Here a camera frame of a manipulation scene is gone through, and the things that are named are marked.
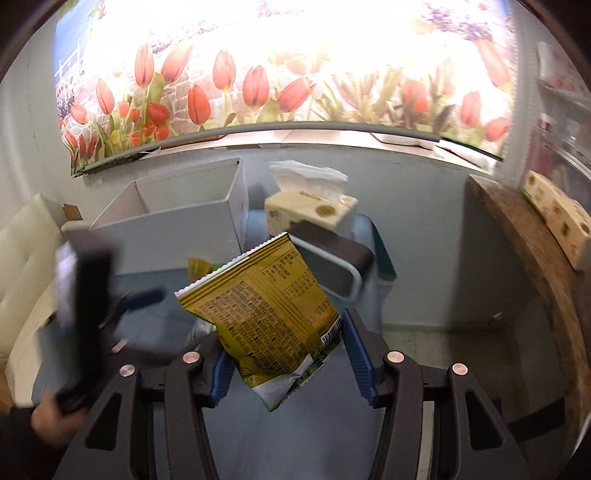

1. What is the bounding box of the white window sill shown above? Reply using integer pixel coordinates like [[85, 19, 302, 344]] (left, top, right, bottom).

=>
[[139, 129, 504, 162]]

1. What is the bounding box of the small olive snack packet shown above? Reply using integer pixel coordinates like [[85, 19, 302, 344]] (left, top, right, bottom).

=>
[[187, 257, 213, 280]]

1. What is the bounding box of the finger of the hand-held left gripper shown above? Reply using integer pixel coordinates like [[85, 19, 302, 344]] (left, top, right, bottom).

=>
[[108, 288, 165, 324], [104, 339, 185, 370]]

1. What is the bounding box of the white leather sofa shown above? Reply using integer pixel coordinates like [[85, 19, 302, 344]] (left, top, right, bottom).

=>
[[0, 194, 93, 384]]

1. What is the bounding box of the yellow snack packet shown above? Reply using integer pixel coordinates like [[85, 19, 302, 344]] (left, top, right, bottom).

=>
[[174, 232, 343, 412]]

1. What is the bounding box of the white cardboard box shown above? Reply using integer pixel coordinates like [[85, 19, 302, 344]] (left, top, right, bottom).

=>
[[89, 157, 250, 275]]

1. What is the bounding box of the clear plastic organizer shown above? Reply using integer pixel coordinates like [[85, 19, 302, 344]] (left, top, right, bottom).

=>
[[536, 78, 591, 185]]

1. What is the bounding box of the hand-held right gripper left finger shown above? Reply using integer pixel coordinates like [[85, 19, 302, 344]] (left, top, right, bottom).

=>
[[55, 346, 235, 480]]

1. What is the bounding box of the black digital clock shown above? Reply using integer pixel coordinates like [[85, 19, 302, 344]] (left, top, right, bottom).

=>
[[277, 222, 374, 305]]

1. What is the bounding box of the blue tablecloth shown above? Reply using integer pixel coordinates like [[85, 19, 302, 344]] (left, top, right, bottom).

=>
[[37, 210, 398, 480]]

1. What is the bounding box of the tulip printed roller blind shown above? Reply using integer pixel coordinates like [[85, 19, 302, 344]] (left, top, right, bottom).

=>
[[53, 0, 515, 176]]

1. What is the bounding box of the patterned beige tissue pack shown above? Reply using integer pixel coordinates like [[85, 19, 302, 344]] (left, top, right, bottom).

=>
[[522, 170, 591, 271]]

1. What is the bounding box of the floral tissue pack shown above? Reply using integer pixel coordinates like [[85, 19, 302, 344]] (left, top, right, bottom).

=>
[[536, 41, 591, 93]]

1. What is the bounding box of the person's left hand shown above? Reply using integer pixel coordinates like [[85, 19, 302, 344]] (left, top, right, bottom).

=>
[[31, 401, 87, 446]]

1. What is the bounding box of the brown stone counter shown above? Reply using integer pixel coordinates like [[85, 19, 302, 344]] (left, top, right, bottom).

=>
[[466, 174, 591, 457]]

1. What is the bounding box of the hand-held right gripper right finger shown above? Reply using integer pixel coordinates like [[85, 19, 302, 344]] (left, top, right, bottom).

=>
[[341, 307, 527, 480]]

